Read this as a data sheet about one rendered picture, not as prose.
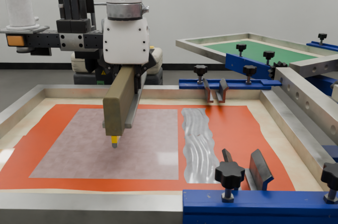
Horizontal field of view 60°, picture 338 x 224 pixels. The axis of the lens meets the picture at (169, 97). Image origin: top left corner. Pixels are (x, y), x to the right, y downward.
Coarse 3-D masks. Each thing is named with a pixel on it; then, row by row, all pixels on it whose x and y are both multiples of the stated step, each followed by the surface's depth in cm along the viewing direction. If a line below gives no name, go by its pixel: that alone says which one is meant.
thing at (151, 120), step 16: (48, 112) 87; (64, 112) 87; (80, 112) 87; (96, 112) 87; (144, 112) 87; (160, 112) 87; (176, 112) 87; (208, 112) 87; (224, 112) 87; (240, 112) 87; (32, 128) 78; (48, 128) 78; (64, 128) 78; (80, 128) 78; (96, 128) 78; (144, 128) 78; (160, 128) 78; (176, 128) 78; (224, 128) 78; (240, 128) 78; (256, 128) 78
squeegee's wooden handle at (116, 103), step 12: (120, 72) 62; (132, 72) 65; (120, 84) 56; (132, 84) 65; (108, 96) 50; (120, 96) 51; (132, 96) 65; (108, 108) 50; (120, 108) 51; (108, 120) 51; (120, 120) 51; (108, 132) 52; (120, 132) 52
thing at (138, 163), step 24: (24, 144) 70; (48, 144) 70; (72, 144) 70; (96, 144) 70; (120, 144) 70; (144, 144) 70; (168, 144) 70; (216, 144) 70; (240, 144) 70; (264, 144) 70; (24, 168) 61; (48, 168) 61; (72, 168) 61; (96, 168) 61; (120, 168) 61; (144, 168) 61; (168, 168) 61
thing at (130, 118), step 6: (144, 72) 83; (144, 78) 79; (138, 96) 67; (132, 102) 64; (138, 102) 65; (132, 108) 61; (132, 114) 59; (126, 120) 56; (132, 120) 56; (102, 126) 55; (126, 126) 55
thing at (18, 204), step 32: (32, 96) 90; (64, 96) 98; (96, 96) 97; (160, 96) 97; (192, 96) 97; (256, 96) 96; (0, 128) 72; (288, 128) 72; (320, 160) 58; (0, 192) 49
